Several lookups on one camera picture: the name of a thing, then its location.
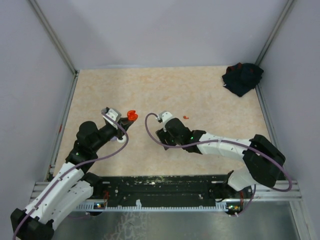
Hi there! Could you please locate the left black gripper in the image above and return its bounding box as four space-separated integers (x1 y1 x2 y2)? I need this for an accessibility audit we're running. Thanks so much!
91 117 134 152

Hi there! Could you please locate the white earbud charging case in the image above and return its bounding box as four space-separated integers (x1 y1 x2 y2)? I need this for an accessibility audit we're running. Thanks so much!
116 136 127 144

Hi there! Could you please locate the orange earbud charging case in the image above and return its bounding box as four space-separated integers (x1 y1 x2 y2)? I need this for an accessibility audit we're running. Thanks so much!
127 110 139 122

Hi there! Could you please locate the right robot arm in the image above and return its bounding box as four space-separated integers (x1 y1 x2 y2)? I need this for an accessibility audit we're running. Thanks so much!
156 117 286 198

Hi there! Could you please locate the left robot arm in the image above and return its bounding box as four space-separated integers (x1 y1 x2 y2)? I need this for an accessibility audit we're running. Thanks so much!
10 108 138 240

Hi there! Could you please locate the dark blue cloth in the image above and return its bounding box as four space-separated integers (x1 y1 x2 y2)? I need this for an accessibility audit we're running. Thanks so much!
222 62 264 97

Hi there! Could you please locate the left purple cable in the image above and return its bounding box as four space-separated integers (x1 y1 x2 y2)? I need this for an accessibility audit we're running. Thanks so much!
12 111 130 240

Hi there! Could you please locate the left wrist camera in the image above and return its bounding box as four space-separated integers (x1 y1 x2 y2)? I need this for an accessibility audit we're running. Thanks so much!
101 107 122 129

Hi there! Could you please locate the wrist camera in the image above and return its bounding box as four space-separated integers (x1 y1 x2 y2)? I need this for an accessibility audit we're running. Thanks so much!
156 111 173 132
101 107 122 129

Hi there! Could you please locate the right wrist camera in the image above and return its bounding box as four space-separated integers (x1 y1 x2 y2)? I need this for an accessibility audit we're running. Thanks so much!
156 111 173 132

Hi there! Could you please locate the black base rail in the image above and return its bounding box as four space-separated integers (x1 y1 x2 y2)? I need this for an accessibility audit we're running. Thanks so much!
74 174 253 216

